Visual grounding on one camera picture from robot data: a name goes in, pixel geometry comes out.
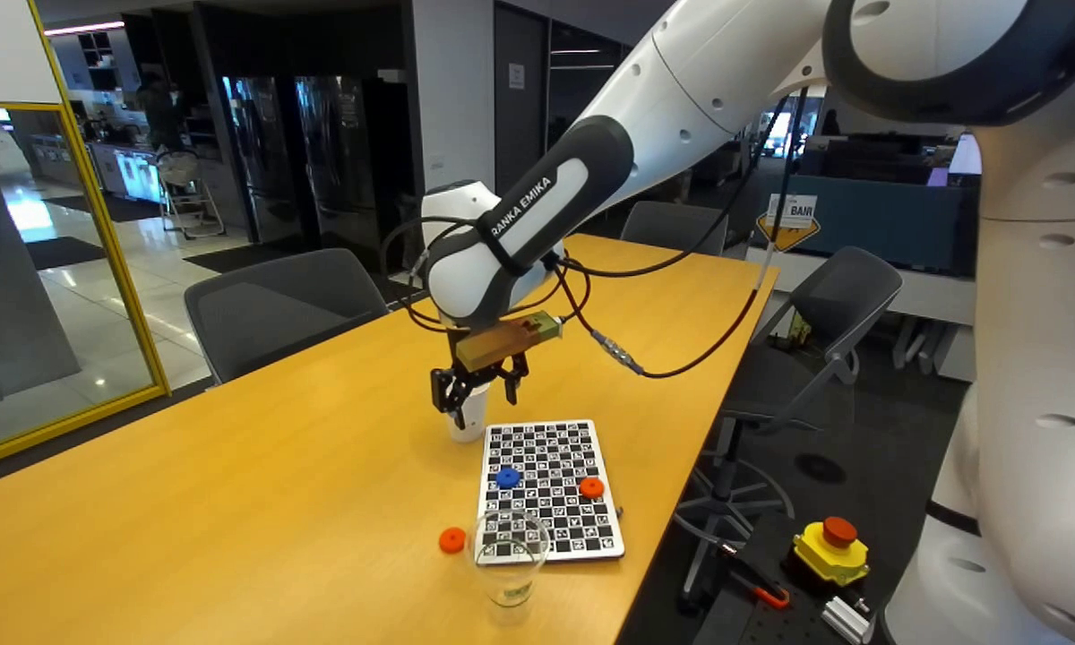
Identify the black tool with orange handle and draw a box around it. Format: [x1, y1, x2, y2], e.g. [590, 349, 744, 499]
[724, 567, 796, 618]

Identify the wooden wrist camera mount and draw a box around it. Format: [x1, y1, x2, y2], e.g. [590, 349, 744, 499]
[448, 310, 565, 378]

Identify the checkered calibration board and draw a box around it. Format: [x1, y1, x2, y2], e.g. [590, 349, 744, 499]
[468, 417, 628, 571]

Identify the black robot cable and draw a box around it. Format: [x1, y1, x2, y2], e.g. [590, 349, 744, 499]
[553, 82, 809, 384]
[375, 113, 781, 339]

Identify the yellow framed glass partition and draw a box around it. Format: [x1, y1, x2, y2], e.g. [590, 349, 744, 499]
[0, 0, 172, 476]

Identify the clear glass cup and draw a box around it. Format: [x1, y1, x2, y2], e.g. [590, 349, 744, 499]
[464, 517, 553, 631]

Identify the white orange sign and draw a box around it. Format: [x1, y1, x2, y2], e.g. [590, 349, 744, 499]
[755, 192, 824, 254]

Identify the grey office chair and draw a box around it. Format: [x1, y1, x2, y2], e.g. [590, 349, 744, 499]
[620, 196, 730, 257]
[676, 244, 908, 607]
[182, 244, 393, 389]

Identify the yellow red emergency stop button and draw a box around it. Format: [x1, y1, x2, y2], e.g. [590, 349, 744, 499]
[789, 514, 875, 593]

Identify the blue cabinet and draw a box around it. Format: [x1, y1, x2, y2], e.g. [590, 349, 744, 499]
[786, 171, 982, 280]

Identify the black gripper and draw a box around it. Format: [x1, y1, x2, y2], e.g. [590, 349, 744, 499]
[427, 349, 529, 435]

